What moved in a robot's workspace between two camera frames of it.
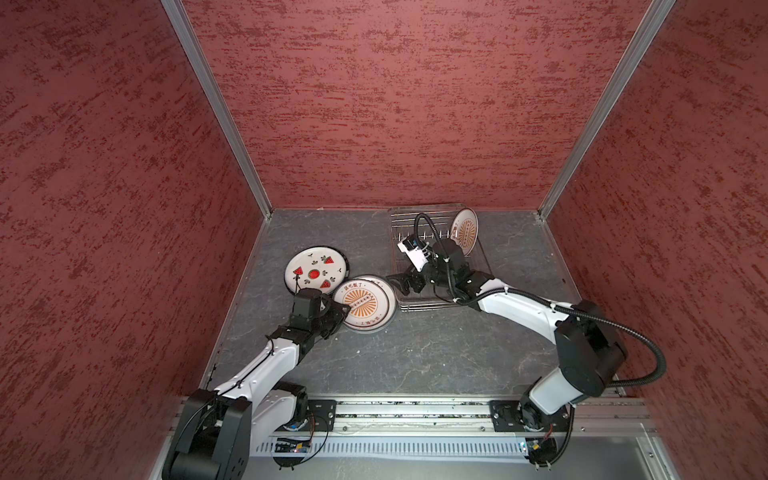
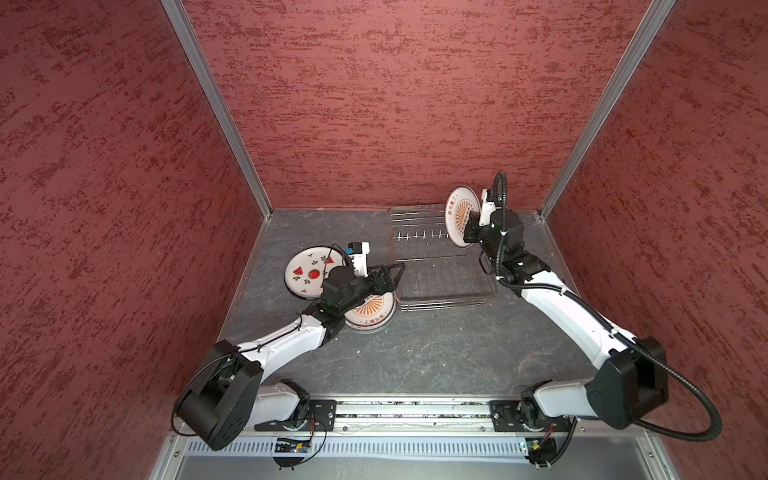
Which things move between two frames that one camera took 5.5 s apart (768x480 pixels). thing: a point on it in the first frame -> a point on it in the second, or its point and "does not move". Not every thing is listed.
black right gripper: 403,279 -> 471,227
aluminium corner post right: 655,20 does not move
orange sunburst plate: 372,302 does not move
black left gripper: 339,315 -> 391,284
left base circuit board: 290,452 does not move
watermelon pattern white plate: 316,267 does not move
